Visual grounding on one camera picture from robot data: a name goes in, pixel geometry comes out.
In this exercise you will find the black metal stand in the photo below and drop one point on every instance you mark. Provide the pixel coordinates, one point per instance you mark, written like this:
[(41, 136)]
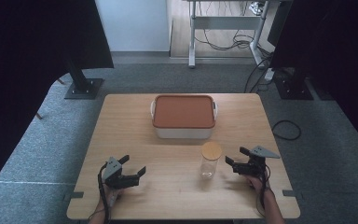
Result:
[(82, 87), (293, 88)]

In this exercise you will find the black curtain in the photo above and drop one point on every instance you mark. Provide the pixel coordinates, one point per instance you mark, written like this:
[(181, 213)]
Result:
[(338, 46), (28, 62)]

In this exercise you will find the white power strip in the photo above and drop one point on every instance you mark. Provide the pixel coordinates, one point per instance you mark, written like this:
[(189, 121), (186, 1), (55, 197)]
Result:
[(269, 74)]

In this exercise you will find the orange-brown box lid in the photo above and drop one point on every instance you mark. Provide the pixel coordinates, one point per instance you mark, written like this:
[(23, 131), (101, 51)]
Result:
[(183, 111)]

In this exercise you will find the person's right hand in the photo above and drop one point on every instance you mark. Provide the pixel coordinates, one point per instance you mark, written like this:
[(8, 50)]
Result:
[(259, 185)]

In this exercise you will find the clear glass jar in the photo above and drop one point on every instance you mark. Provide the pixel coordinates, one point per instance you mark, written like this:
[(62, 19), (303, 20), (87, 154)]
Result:
[(209, 169)]

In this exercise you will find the grey table bracket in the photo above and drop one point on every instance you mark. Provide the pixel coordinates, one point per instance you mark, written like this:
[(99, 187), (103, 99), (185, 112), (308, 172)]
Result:
[(77, 195)]

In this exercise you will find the person's left hand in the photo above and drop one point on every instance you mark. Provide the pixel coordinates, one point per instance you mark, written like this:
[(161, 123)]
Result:
[(110, 195)]

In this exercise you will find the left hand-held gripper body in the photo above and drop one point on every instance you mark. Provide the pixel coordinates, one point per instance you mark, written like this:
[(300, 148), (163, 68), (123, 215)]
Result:
[(113, 171)]

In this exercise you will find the white storage box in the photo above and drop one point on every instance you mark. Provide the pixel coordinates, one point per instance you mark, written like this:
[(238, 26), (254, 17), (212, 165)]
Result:
[(183, 133)]

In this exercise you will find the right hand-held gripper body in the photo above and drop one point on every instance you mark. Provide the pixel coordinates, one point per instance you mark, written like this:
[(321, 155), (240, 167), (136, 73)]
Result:
[(254, 166)]

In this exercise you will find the round wooden jar lid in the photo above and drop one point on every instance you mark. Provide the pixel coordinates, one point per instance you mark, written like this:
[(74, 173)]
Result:
[(212, 151)]

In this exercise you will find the grey desk frame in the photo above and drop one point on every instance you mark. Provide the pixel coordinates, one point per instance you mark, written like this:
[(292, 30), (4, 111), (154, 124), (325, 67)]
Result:
[(227, 22)]

